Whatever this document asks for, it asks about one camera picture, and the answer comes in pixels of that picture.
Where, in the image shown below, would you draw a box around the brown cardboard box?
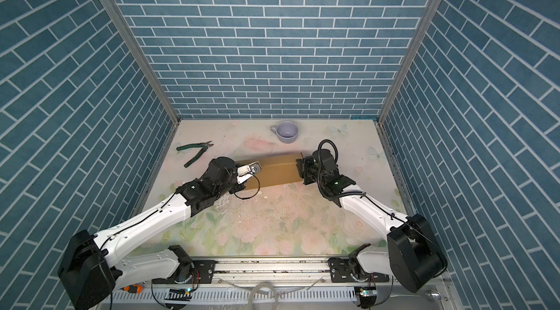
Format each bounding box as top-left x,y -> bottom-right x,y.
238,153 -> 303,190

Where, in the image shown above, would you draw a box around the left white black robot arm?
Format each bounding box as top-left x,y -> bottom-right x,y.
58,157 -> 251,309

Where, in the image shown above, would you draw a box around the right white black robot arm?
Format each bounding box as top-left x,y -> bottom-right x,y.
296,149 -> 448,293

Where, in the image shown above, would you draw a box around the lavender ceramic cup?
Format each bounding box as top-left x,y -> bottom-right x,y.
271,120 -> 299,144

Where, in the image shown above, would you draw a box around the clear plastic tube loop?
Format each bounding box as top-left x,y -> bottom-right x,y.
247,282 -> 279,310

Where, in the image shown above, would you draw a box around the orange black screwdriver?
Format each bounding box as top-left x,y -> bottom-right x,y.
123,285 -> 143,294

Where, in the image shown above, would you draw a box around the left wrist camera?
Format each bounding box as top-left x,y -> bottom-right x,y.
237,161 -> 262,183

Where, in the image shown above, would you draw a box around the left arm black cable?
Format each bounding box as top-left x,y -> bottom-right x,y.
232,174 -> 261,201

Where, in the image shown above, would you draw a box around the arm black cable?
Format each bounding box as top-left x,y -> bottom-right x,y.
316,139 -> 340,188
232,174 -> 261,201

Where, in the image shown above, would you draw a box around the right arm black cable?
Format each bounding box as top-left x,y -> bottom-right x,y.
316,139 -> 340,188

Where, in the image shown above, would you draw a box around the green handled pliers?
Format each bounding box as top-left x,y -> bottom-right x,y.
176,140 -> 214,169

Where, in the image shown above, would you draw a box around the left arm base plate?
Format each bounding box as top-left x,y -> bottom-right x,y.
153,260 -> 217,286

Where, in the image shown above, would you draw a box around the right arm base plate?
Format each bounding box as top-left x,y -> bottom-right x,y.
327,257 -> 389,283

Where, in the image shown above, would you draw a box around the aluminium mounting rail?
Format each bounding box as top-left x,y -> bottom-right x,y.
113,255 -> 454,287

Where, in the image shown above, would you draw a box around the white slotted cable duct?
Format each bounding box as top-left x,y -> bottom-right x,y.
103,287 -> 357,305

